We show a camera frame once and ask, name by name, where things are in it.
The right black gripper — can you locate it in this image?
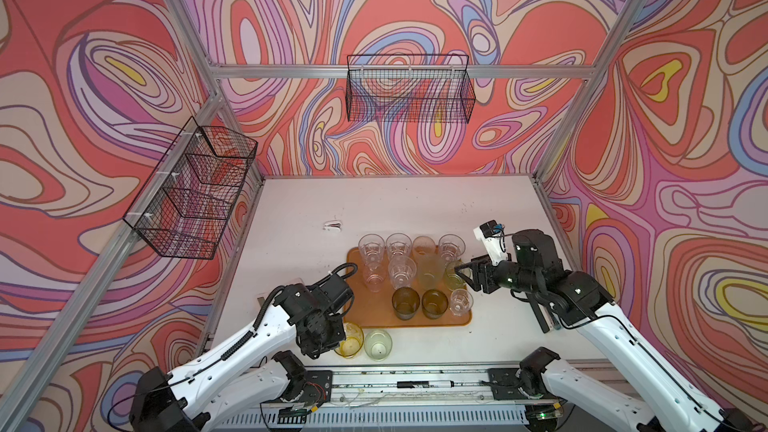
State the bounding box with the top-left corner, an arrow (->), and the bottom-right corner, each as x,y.
454,252 -> 541,295

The light green ribbed glass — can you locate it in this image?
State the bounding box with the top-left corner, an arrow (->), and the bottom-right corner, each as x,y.
443,260 -> 466,291

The small clear glass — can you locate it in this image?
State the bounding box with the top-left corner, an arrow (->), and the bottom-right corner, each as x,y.
449,289 -> 474,317

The clear ribbed glass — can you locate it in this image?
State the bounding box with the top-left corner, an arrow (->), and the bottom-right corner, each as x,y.
437,234 -> 466,262

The yellow glass front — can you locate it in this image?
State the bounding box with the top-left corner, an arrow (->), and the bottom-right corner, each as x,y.
335,322 -> 365,359

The frosted pale green tumbler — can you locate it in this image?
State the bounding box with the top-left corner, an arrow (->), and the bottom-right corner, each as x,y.
416,254 -> 445,290

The frosted pink tumbler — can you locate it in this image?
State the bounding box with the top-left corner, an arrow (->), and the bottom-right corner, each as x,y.
412,235 -> 437,259

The light green glass front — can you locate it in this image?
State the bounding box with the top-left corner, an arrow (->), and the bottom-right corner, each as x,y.
364,329 -> 393,361

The dark olive glass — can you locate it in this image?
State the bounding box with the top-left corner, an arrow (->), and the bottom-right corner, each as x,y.
391,287 -> 421,321

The clear stemmed glass front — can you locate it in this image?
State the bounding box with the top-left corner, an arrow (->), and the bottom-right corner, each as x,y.
358,234 -> 386,267

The pink glass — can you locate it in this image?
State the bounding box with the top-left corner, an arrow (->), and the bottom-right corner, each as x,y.
362,262 -> 387,293

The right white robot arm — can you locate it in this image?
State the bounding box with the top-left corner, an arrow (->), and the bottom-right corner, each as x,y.
456,220 -> 755,431

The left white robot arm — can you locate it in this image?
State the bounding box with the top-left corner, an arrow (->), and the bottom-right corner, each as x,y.
128,274 -> 354,431

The orange rectangular tray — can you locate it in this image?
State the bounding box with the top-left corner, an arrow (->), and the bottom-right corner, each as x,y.
345,247 -> 473,329

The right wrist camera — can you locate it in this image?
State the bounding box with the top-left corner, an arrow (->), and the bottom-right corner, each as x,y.
473,220 -> 509,266

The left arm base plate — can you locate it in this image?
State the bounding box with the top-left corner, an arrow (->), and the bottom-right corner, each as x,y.
267,369 -> 333,406

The black pen on rail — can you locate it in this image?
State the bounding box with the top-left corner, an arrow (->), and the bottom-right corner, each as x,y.
396,380 -> 455,389

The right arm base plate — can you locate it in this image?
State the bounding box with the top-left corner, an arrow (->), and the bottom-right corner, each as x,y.
486,368 -> 559,401

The left black wire basket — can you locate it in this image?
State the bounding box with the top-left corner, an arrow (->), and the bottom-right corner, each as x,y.
123,118 -> 258,260

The black wire basket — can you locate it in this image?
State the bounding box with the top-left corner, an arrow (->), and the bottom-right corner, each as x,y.
123,118 -> 258,260
345,52 -> 476,124

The back black wire basket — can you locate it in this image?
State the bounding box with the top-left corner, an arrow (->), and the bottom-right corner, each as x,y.
345,52 -> 476,124

